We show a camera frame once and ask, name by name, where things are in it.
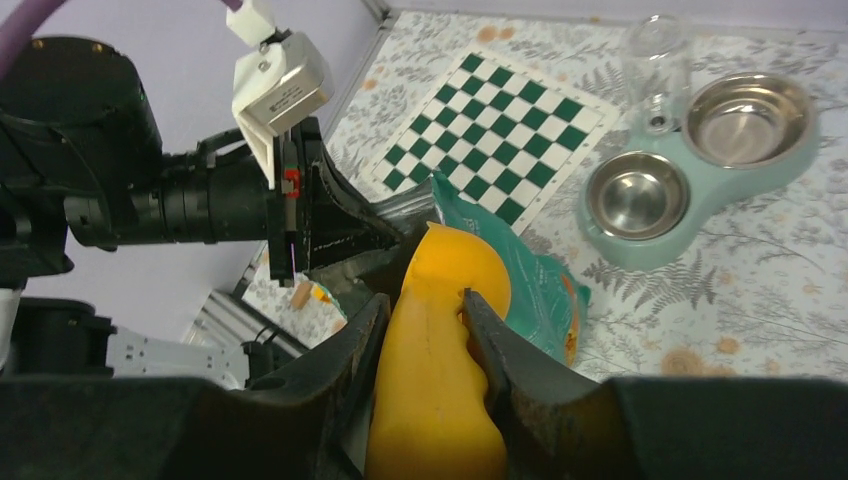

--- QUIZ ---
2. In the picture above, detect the floral tablecloth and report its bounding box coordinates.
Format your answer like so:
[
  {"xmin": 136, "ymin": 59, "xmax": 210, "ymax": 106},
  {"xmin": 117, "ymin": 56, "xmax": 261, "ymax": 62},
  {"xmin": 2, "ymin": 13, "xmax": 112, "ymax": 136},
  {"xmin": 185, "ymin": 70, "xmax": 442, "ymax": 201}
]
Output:
[{"xmin": 241, "ymin": 9, "xmax": 848, "ymax": 382}]

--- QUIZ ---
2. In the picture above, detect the brown wooden block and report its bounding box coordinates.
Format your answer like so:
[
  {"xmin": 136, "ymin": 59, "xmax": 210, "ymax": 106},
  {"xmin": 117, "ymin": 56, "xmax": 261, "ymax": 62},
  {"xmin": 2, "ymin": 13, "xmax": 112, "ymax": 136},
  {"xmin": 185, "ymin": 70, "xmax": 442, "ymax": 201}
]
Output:
[{"xmin": 289, "ymin": 281, "xmax": 312, "ymax": 311}]

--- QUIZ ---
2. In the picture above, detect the teal double pet feeder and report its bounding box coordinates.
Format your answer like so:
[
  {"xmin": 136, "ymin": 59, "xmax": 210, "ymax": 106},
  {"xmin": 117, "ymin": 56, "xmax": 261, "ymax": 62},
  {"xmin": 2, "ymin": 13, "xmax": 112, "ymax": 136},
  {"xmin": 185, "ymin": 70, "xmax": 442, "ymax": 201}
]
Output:
[{"xmin": 574, "ymin": 119, "xmax": 821, "ymax": 273}]

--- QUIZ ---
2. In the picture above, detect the near steel bowl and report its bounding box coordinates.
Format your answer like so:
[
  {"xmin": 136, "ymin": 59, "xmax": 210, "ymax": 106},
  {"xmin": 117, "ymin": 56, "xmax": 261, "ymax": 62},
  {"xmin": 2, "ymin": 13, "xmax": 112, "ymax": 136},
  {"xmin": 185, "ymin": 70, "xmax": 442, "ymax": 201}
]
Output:
[{"xmin": 584, "ymin": 151, "xmax": 690, "ymax": 241}]

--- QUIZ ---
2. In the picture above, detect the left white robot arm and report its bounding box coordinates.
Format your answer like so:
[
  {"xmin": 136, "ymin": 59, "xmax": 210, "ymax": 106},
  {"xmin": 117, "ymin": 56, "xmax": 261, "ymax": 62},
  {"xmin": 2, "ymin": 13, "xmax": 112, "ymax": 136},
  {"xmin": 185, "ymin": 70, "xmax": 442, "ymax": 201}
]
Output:
[{"xmin": 1, "ymin": 36, "xmax": 435, "ymax": 389}]

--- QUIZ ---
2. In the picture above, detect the far steel bowl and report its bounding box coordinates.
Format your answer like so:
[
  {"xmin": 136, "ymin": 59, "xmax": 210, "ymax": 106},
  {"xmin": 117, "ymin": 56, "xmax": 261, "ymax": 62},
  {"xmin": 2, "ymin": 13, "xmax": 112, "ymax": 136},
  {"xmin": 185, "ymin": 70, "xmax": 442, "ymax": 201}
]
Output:
[{"xmin": 681, "ymin": 72, "xmax": 819, "ymax": 170}]

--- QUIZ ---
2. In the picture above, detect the clear water bottle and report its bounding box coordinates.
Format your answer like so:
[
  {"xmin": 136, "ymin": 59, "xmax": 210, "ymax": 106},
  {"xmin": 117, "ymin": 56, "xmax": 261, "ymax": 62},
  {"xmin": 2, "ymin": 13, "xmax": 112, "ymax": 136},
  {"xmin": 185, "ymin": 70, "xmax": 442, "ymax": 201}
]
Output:
[{"xmin": 620, "ymin": 14, "xmax": 692, "ymax": 136}]

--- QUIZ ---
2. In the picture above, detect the green white chessboard mat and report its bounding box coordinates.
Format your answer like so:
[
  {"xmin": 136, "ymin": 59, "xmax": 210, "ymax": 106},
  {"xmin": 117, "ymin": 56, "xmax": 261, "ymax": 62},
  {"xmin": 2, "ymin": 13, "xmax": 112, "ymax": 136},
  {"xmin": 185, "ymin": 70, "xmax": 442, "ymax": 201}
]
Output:
[{"xmin": 362, "ymin": 46, "xmax": 620, "ymax": 234}]

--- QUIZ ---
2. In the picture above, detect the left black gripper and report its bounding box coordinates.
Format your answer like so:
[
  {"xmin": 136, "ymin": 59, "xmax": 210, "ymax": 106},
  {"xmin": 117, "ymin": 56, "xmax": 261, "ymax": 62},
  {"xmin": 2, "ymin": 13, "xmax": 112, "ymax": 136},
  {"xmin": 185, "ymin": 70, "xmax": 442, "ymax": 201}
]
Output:
[{"xmin": 267, "ymin": 116, "xmax": 438, "ymax": 286}]

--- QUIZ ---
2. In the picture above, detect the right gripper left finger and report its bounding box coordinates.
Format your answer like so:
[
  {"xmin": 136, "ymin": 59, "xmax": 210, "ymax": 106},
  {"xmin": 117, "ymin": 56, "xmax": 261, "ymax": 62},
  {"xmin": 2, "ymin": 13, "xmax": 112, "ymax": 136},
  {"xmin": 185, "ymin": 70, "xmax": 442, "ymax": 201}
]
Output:
[{"xmin": 1, "ymin": 294, "xmax": 390, "ymax": 479}]

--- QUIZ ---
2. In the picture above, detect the green pet food bag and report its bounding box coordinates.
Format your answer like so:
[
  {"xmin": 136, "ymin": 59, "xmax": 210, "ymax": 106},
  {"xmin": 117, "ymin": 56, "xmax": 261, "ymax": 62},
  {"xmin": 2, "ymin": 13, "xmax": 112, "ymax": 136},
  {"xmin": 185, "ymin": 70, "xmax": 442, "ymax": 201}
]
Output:
[{"xmin": 311, "ymin": 170, "xmax": 592, "ymax": 369}]

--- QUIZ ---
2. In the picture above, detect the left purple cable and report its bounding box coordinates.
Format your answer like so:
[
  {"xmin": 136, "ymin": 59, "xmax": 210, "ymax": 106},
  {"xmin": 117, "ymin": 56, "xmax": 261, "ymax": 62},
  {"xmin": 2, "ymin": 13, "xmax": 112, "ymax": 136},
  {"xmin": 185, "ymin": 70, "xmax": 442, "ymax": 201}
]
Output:
[{"xmin": 0, "ymin": 0, "xmax": 68, "ymax": 64}]

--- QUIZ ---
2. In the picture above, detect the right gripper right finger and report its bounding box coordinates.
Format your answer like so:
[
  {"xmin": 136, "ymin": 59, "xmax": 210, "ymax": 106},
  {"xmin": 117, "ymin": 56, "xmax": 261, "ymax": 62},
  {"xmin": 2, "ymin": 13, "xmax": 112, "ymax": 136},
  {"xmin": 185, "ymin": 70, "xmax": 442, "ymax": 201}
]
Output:
[{"xmin": 463, "ymin": 290, "xmax": 847, "ymax": 479}]

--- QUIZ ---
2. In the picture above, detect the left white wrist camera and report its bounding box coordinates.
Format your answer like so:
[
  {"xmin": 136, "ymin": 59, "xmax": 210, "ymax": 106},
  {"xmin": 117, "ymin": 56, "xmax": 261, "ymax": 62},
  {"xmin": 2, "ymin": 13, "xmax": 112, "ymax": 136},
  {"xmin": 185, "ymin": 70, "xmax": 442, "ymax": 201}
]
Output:
[{"xmin": 225, "ymin": 1, "xmax": 334, "ymax": 190}]

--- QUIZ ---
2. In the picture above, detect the steel bowl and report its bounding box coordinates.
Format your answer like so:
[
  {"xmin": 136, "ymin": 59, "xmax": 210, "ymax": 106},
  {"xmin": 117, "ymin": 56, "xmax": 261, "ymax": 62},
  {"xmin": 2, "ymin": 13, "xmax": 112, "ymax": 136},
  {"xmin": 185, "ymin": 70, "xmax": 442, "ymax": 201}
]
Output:
[
  {"xmin": 681, "ymin": 72, "xmax": 819, "ymax": 170},
  {"xmin": 584, "ymin": 151, "xmax": 690, "ymax": 241}
]

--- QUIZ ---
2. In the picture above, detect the orange plastic scoop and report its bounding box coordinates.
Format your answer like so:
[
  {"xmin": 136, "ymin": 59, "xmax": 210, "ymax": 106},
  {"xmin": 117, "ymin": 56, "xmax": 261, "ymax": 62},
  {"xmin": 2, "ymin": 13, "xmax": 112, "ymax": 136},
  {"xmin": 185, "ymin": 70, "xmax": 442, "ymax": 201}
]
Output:
[{"xmin": 364, "ymin": 223, "xmax": 511, "ymax": 479}]

